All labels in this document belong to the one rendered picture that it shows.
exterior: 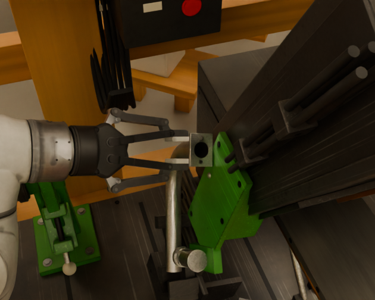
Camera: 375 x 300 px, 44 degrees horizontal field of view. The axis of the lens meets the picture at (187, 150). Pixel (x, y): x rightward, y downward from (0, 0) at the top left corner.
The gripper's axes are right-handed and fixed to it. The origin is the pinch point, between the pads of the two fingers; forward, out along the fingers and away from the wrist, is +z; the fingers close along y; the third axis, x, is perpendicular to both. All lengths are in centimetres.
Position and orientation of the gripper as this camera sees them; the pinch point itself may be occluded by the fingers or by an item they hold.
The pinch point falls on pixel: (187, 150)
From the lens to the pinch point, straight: 78.3
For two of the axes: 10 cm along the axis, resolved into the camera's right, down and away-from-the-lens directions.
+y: 0.0, -10.0, 0.0
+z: 8.7, -0.1, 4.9
